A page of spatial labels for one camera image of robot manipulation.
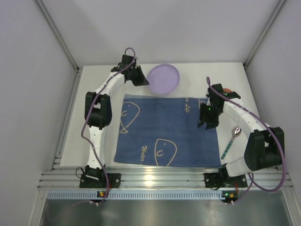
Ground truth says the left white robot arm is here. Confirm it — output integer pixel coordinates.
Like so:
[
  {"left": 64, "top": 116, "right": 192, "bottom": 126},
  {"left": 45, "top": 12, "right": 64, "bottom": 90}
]
[{"left": 81, "top": 54, "right": 149, "bottom": 180}]

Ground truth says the orange plastic cup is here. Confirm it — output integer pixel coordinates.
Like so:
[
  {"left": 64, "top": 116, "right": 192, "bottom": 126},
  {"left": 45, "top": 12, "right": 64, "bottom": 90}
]
[{"left": 223, "top": 88, "right": 232, "bottom": 93}]

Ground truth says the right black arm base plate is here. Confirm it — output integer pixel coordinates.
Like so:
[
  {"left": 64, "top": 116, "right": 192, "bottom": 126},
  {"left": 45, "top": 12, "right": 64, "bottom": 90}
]
[{"left": 204, "top": 173, "right": 223, "bottom": 190}]

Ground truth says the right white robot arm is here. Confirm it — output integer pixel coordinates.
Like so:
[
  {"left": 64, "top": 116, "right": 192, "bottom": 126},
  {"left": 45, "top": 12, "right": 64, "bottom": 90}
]
[{"left": 198, "top": 84, "right": 284, "bottom": 179}]

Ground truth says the blue cloth placemat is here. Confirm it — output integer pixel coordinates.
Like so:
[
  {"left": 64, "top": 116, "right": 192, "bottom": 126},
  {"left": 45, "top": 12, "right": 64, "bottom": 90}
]
[{"left": 114, "top": 94, "right": 221, "bottom": 168}]

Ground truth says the spoon with green handle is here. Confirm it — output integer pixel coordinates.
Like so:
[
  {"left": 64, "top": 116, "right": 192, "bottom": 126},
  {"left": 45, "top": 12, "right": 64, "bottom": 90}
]
[{"left": 221, "top": 127, "right": 242, "bottom": 160}]

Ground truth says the purple cable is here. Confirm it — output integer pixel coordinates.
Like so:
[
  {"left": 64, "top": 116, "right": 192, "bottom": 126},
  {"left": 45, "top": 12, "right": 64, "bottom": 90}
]
[
  {"left": 81, "top": 48, "right": 139, "bottom": 203},
  {"left": 206, "top": 76, "right": 287, "bottom": 204}
]

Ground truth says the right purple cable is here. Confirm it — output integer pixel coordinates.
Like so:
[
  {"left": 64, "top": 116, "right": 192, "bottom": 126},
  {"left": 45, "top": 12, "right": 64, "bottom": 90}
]
[{"left": 206, "top": 76, "right": 287, "bottom": 204}]

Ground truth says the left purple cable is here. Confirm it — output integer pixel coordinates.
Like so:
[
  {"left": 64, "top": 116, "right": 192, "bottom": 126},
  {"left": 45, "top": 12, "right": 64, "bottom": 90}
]
[{"left": 81, "top": 48, "right": 139, "bottom": 203}]

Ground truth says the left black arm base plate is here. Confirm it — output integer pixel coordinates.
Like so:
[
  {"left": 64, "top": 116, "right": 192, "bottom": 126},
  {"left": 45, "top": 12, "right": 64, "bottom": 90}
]
[{"left": 79, "top": 173, "right": 121, "bottom": 188}]

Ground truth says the perforated grey cable tray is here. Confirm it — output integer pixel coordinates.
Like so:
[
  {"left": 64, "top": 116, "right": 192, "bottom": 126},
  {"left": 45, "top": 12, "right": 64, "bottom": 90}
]
[{"left": 47, "top": 190, "right": 237, "bottom": 200}]

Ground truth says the purple plastic plate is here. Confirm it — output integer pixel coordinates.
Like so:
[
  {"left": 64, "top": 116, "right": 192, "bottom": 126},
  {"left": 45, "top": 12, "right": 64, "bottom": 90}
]
[{"left": 147, "top": 64, "right": 180, "bottom": 95}]

